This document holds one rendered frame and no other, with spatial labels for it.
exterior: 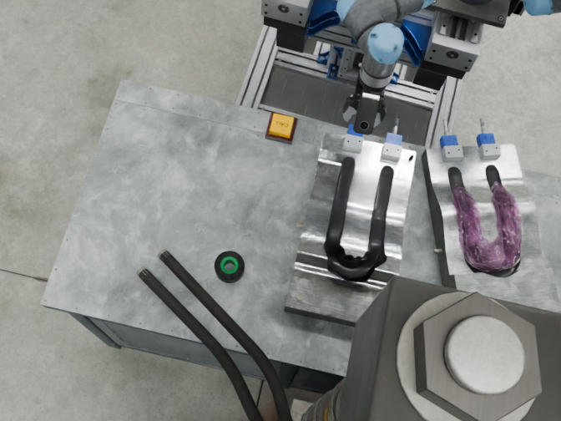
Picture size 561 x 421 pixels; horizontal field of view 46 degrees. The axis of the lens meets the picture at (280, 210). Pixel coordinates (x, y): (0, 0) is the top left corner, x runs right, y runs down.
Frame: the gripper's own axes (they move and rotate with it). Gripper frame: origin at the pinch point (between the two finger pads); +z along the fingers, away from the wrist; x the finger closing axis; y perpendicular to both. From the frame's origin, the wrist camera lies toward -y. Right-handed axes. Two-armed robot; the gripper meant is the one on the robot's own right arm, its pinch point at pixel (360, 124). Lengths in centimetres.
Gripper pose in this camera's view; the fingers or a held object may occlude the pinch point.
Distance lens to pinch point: 175.4
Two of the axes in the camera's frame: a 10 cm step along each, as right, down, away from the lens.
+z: -0.5, 3.5, 9.4
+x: -9.7, -2.2, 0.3
